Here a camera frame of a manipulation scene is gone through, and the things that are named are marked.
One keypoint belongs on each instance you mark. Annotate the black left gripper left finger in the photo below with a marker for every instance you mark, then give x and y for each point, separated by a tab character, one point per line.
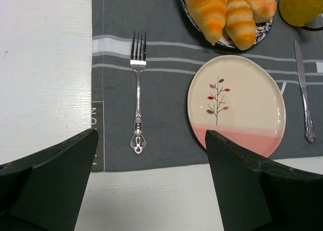
44	190

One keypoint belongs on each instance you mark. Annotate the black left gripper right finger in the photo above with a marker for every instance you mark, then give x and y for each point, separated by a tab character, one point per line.
256	193

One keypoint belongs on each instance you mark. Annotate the small striped croissant bread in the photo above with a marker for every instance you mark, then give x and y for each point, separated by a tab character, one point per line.
240	26

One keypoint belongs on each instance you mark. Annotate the round golden bread roll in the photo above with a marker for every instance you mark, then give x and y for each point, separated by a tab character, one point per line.
263	10

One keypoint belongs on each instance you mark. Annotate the large striped croissant bread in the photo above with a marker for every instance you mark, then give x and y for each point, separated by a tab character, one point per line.
209	16

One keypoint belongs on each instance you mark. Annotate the silver ornate table knife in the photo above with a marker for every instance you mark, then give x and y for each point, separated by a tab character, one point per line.
310	134

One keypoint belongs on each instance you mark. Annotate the cream and pink plate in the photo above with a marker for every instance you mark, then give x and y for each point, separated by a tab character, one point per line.
239	99

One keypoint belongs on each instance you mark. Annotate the silver ornate fork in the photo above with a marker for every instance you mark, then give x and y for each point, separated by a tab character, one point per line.
138	65

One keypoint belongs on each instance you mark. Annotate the grey striped placemat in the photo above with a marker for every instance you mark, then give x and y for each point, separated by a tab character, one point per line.
175	51

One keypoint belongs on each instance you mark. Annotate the blue floral plate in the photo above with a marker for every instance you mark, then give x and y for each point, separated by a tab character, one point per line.
262	30

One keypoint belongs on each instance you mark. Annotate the yellow mug black handle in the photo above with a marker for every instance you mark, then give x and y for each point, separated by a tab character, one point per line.
298	13

